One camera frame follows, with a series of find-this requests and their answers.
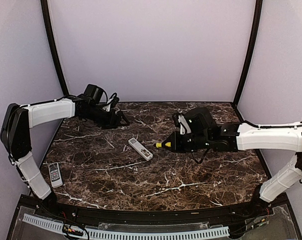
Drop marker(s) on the white remote control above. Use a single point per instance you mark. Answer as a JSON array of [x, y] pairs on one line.
[[140, 149]]

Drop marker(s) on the left black frame post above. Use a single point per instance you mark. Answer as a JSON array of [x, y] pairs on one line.
[[52, 45]]

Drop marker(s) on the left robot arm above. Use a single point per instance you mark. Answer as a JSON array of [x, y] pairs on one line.
[[20, 119]]

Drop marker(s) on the white slotted cable duct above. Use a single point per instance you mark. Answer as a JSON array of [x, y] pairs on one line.
[[113, 231]]

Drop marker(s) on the grey remote control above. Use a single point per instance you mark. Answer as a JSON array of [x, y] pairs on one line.
[[55, 175]]

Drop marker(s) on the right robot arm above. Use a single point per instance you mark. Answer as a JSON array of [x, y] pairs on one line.
[[199, 130]]

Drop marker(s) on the black front rail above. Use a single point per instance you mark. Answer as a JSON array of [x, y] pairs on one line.
[[227, 215]]

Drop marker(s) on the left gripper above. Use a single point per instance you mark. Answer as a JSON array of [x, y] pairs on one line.
[[111, 123]]

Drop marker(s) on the right black frame post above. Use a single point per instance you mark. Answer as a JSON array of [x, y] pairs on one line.
[[249, 52]]

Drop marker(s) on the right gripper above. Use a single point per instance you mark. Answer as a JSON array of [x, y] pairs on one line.
[[176, 146]]

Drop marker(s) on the black frame post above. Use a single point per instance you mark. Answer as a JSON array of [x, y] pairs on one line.
[[249, 52], [52, 45]]

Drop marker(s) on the yellow handled screwdriver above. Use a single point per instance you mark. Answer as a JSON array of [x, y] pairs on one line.
[[162, 145]]

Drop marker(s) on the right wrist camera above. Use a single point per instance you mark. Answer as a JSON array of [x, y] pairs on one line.
[[177, 119]]

